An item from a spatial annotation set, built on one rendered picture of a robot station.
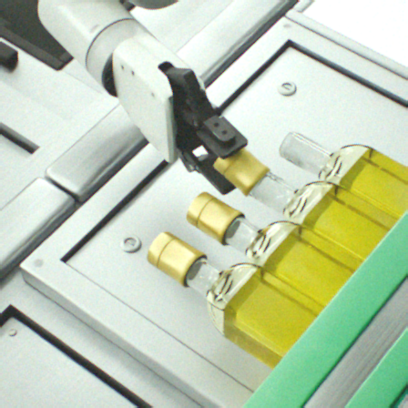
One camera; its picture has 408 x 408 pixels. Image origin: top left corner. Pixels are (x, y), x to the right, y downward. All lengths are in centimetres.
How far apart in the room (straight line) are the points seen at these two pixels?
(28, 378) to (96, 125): 31
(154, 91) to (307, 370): 37
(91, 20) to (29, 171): 22
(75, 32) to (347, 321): 49
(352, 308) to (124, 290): 38
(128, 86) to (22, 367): 30
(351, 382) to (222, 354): 32
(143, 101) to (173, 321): 22
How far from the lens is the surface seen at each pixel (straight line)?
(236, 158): 103
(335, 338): 80
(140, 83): 107
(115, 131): 126
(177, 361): 108
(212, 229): 101
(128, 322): 110
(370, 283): 82
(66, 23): 116
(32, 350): 115
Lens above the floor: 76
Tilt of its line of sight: 22 degrees up
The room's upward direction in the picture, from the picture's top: 58 degrees counter-clockwise
